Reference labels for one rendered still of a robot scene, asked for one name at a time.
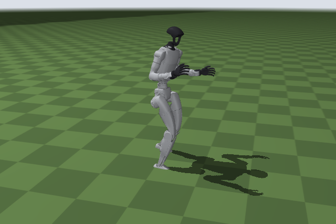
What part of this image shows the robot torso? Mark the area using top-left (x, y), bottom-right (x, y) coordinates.
top-left (154, 46), bottom-right (180, 100)

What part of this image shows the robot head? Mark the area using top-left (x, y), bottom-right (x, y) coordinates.
top-left (164, 26), bottom-right (184, 50)

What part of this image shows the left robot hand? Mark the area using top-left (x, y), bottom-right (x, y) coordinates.
top-left (194, 66), bottom-right (215, 77)

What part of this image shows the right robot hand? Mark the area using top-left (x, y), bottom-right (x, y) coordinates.
top-left (170, 63), bottom-right (190, 79)

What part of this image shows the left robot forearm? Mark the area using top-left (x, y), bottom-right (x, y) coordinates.
top-left (182, 69), bottom-right (200, 77)

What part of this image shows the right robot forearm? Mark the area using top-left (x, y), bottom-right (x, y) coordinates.
top-left (149, 72), bottom-right (172, 82)

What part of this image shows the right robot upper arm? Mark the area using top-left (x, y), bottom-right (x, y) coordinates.
top-left (150, 49), bottom-right (166, 81)

